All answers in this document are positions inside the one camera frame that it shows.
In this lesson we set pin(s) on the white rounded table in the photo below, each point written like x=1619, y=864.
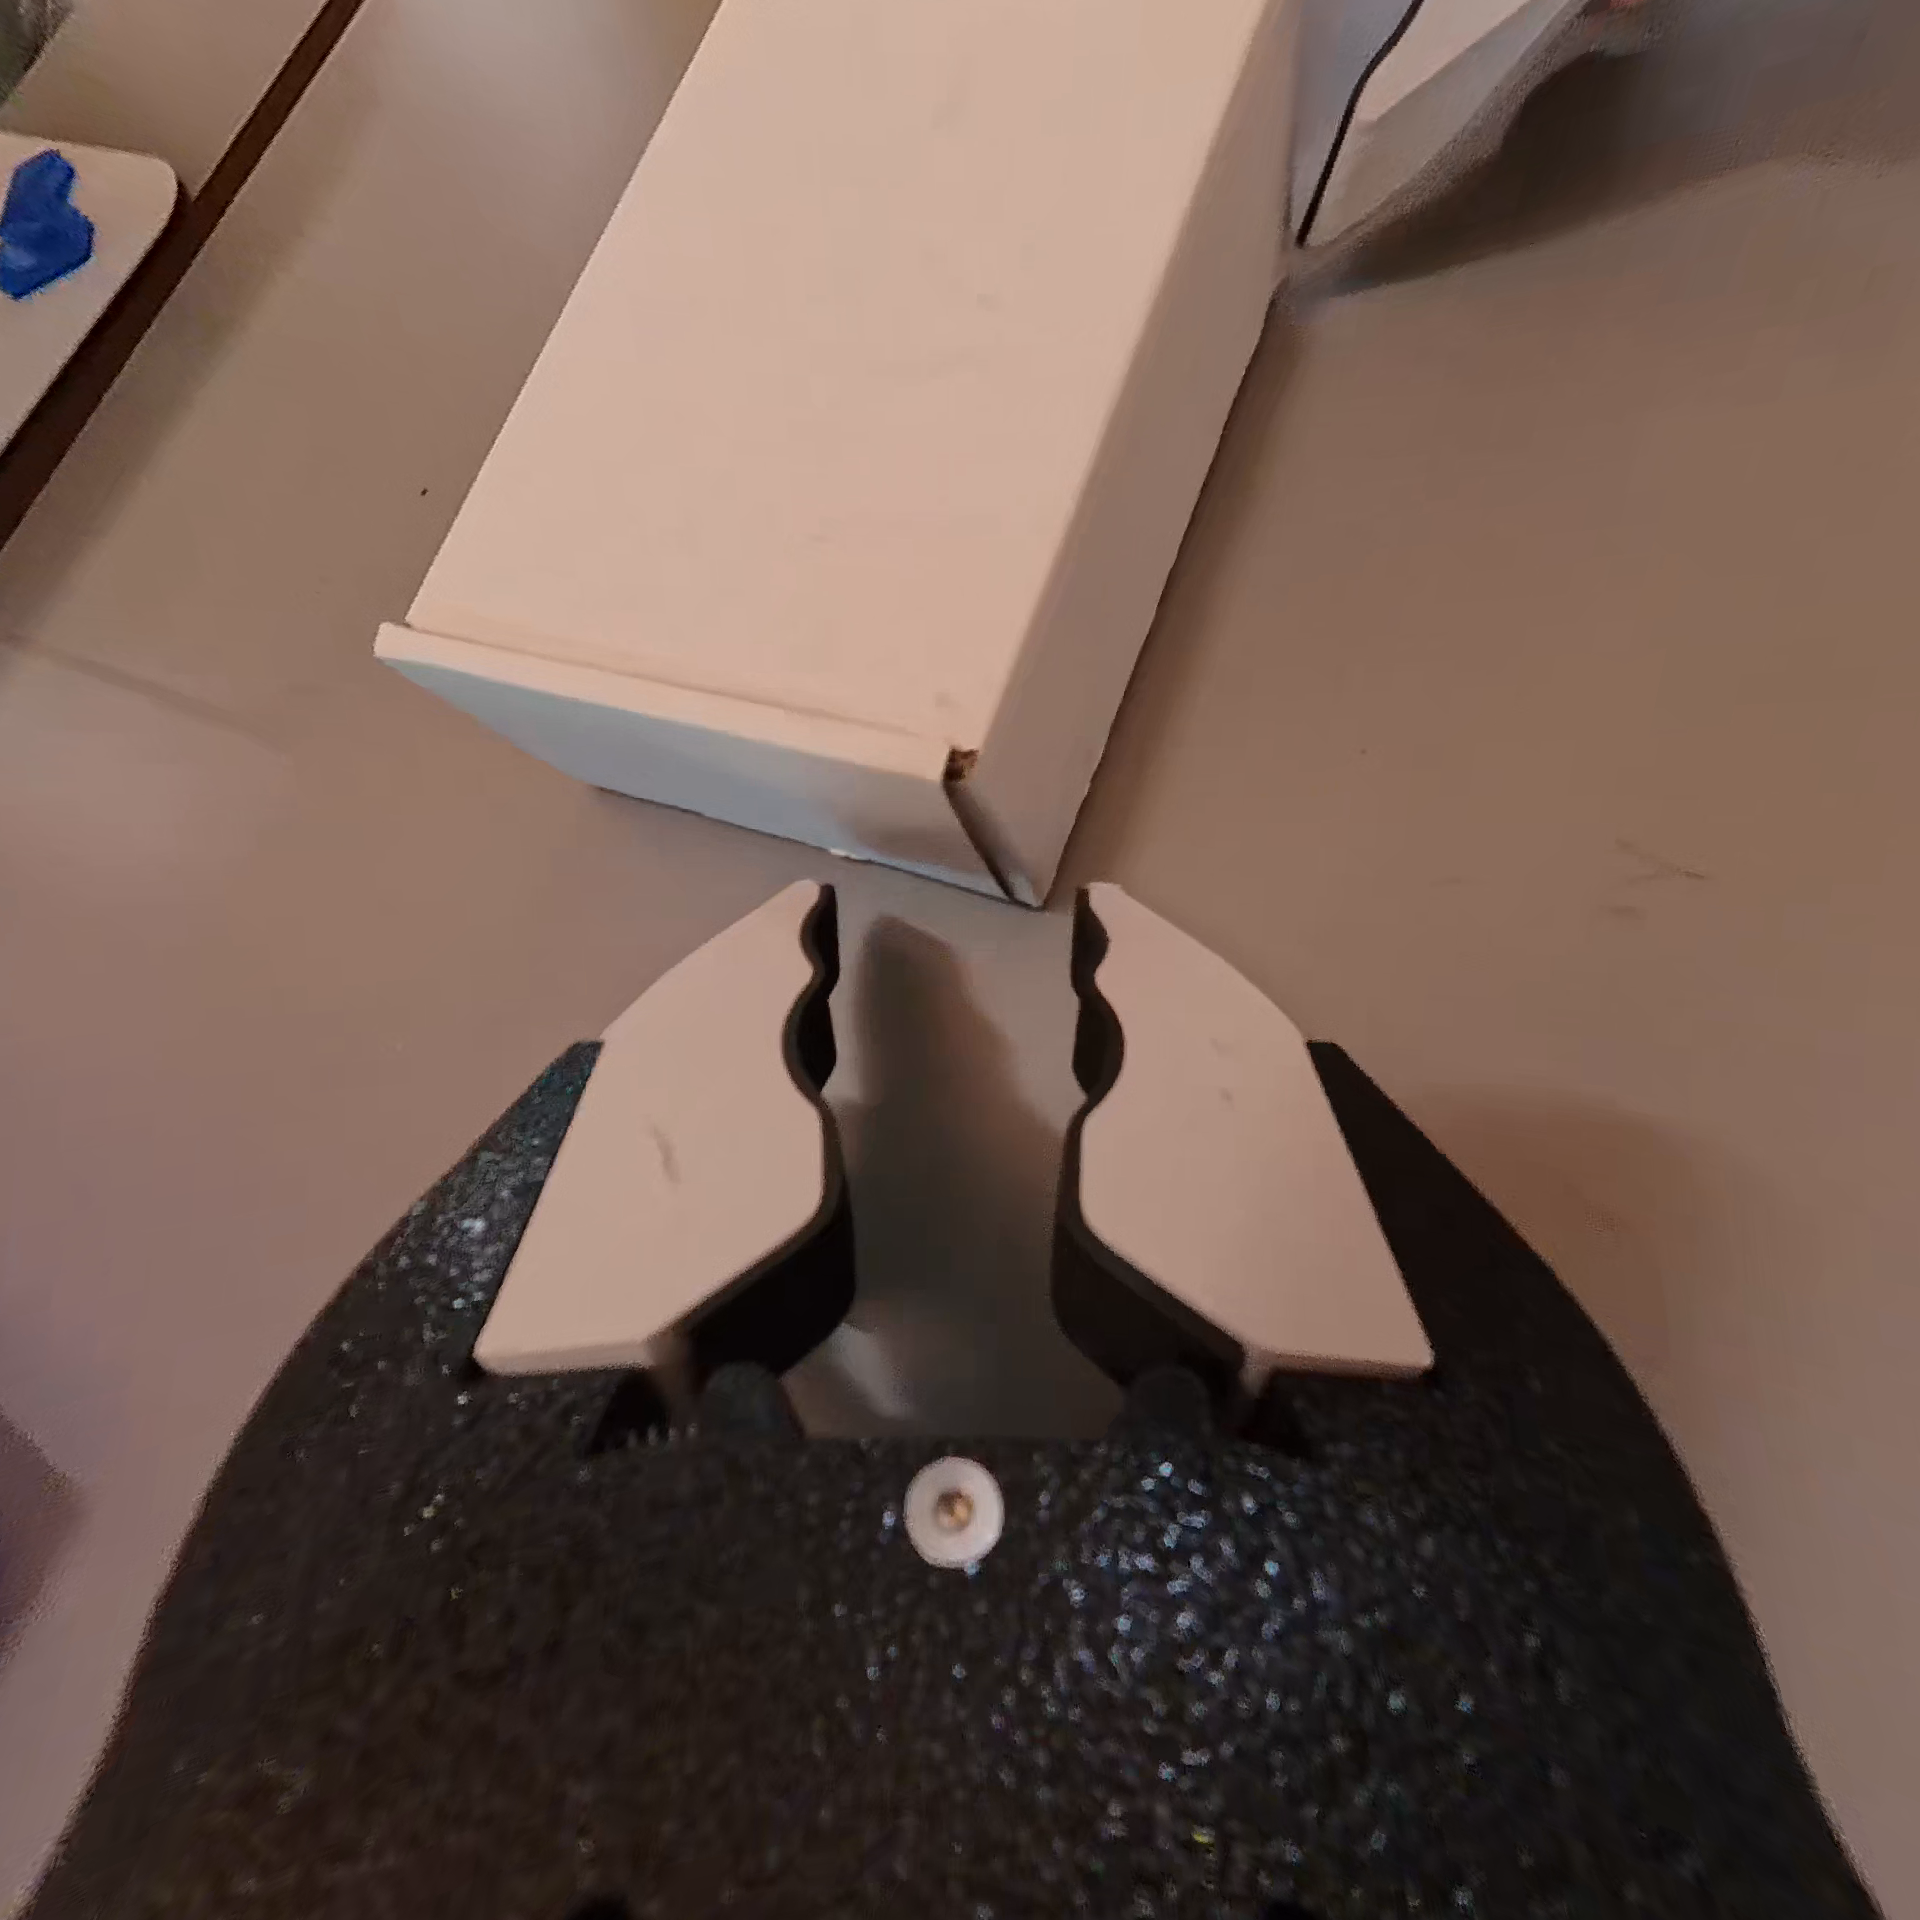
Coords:
x=76, y=339

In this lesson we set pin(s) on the blue plastic object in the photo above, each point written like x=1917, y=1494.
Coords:
x=37, y=235

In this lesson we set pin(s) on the white cloth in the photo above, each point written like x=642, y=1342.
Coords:
x=1440, y=120

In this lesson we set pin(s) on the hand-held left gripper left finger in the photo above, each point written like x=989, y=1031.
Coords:
x=674, y=1170

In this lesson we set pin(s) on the white cardboard box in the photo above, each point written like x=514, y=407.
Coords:
x=839, y=377

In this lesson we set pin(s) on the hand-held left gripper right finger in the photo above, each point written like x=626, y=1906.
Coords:
x=1245, y=1170

